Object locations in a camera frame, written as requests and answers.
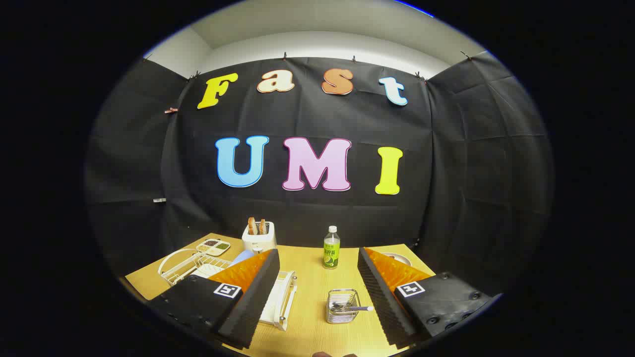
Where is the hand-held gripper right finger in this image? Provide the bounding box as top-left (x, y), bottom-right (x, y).
top-left (357, 246), bottom-right (503, 350)

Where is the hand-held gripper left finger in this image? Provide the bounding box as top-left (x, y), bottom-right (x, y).
top-left (149, 248), bottom-right (281, 350)

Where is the metal spoon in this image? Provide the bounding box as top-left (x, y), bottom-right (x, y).
top-left (331, 302), bottom-right (375, 313)

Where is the white wire dish rack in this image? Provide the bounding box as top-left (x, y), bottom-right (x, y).
top-left (158, 248), bottom-right (298, 332)

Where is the metal wire basket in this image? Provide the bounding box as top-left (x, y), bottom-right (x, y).
top-left (326, 289), bottom-right (361, 324)

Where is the white toaster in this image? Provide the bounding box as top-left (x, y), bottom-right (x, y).
top-left (242, 222), bottom-right (277, 253)

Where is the white divided condiment tray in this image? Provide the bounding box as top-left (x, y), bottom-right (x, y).
top-left (196, 238), bottom-right (231, 257)

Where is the green label drink bottle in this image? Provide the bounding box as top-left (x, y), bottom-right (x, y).
top-left (323, 226), bottom-right (341, 270)

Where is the black backdrop cloth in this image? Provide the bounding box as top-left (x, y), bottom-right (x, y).
top-left (84, 50), bottom-right (554, 298)

